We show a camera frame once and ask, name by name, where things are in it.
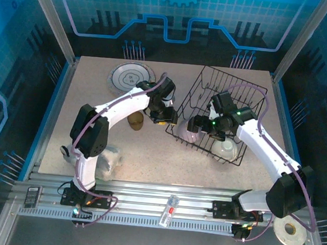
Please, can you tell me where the clear packet with red label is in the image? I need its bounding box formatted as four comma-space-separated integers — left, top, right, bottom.
158, 193, 181, 230

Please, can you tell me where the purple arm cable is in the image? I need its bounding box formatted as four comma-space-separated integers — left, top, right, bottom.
64, 64, 168, 235
209, 81, 327, 245

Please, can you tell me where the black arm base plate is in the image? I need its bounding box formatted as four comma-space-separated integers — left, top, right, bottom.
60, 186, 115, 210
211, 200, 265, 223

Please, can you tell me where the grey tape roll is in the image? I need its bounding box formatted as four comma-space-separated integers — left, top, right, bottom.
272, 215, 308, 245

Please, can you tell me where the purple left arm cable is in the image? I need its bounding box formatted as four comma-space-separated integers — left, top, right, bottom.
64, 64, 168, 235

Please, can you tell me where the small black flat device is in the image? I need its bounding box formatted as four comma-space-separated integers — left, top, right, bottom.
23, 184, 43, 210

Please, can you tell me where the grey slotted cable duct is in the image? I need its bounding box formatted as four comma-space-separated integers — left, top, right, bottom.
17, 206, 235, 235

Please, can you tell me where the crumpled white plastic bag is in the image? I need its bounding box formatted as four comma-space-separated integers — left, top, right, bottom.
58, 139, 125, 182

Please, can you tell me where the aluminium frame post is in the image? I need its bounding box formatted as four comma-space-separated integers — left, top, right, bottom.
17, 0, 82, 66
273, 0, 327, 83

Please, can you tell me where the brown translucent cup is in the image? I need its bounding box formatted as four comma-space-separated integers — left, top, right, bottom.
126, 110, 146, 132

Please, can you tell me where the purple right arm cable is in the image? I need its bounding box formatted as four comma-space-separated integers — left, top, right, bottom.
209, 81, 327, 245

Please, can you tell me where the colourful patterned plate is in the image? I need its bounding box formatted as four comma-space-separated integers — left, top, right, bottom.
106, 59, 158, 97

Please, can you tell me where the black wire dish rack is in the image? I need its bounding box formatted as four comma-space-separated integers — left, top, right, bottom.
163, 62, 271, 169

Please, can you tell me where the black connector block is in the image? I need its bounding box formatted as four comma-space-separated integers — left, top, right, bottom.
70, 204, 94, 229
231, 222, 255, 242

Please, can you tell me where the white bowl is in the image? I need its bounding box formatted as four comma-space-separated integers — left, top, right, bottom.
210, 136, 240, 163

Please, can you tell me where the aluminium rail beam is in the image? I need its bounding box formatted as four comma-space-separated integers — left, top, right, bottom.
10, 171, 315, 231

